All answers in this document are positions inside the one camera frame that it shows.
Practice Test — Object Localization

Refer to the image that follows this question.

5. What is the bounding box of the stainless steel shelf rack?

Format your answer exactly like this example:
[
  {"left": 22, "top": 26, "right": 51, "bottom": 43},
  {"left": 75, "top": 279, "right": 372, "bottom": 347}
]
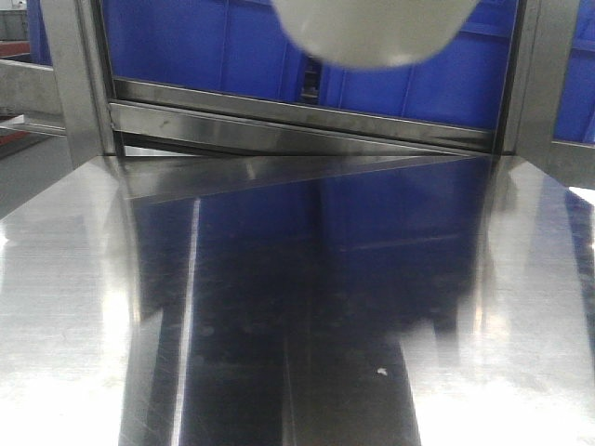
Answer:
[{"left": 1, "top": 1, "right": 594, "bottom": 445}]

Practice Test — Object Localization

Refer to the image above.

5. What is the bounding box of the large blue bin on shelf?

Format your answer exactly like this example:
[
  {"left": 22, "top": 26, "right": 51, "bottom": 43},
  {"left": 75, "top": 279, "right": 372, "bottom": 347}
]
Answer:
[{"left": 102, "top": 1, "right": 517, "bottom": 129}]

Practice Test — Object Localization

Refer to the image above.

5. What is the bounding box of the blue bin right of post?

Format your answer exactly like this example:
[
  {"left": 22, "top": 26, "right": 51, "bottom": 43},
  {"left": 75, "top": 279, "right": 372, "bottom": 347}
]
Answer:
[{"left": 554, "top": 1, "right": 594, "bottom": 144}]

